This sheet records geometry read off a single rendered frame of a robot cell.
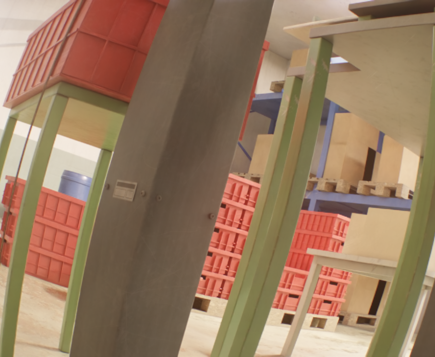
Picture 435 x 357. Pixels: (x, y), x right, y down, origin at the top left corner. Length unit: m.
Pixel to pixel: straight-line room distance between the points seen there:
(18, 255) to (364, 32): 0.82
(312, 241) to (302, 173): 3.86
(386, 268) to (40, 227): 1.80
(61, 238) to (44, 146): 2.27
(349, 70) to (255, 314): 0.64
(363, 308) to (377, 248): 4.40
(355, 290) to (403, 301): 5.89
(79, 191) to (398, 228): 5.78
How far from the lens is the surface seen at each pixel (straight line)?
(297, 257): 5.19
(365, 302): 7.03
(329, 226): 4.97
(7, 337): 1.08
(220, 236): 4.32
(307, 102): 1.29
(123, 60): 1.07
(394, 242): 2.59
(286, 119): 1.65
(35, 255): 3.26
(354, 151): 7.69
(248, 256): 1.60
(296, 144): 1.27
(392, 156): 6.92
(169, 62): 0.87
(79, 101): 1.07
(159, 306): 0.84
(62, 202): 3.29
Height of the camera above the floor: 0.40
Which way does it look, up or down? 6 degrees up
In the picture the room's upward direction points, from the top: 15 degrees clockwise
